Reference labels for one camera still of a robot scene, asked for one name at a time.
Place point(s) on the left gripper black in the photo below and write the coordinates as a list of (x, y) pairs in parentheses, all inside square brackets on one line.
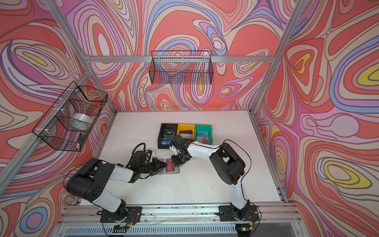
[(156, 165)]

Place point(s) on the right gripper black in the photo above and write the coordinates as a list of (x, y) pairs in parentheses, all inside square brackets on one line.
[(176, 162)]

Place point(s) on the grey card holder wallet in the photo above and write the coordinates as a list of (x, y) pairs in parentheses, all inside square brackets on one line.
[(162, 172)]

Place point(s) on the red credit card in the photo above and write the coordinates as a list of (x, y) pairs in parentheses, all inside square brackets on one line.
[(170, 167)]

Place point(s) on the blue credit card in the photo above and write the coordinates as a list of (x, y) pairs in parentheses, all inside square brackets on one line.
[(164, 144)]

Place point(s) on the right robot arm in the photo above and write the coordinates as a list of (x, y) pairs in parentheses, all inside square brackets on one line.
[(229, 166)]

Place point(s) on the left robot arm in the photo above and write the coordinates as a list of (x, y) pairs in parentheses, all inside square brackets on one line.
[(89, 182)]

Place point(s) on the black plastic bin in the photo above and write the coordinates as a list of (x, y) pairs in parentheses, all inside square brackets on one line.
[(167, 131)]

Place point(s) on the yellow plastic bin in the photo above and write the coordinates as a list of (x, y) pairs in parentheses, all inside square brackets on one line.
[(186, 131)]

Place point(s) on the green plastic bin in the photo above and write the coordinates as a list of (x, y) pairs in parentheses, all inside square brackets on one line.
[(203, 133)]

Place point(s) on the white tape roll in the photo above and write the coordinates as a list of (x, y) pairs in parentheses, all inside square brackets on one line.
[(80, 122)]

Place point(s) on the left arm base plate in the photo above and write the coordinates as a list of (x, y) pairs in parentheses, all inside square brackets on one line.
[(128, 215)]

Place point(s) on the aluminium front rail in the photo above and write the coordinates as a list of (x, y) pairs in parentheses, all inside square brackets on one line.
[(184, 220)]

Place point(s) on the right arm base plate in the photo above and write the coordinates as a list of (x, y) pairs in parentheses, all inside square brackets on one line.
[(228, 213)]

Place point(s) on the black wire basket back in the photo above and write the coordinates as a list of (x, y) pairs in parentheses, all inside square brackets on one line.
[(181, 67)]

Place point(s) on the black wire basket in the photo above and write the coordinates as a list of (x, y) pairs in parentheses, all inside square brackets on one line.
[(181, 67), (67, 126)]

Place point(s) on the black wire basket left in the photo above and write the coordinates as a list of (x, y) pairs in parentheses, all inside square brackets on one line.
[(67, 126)]

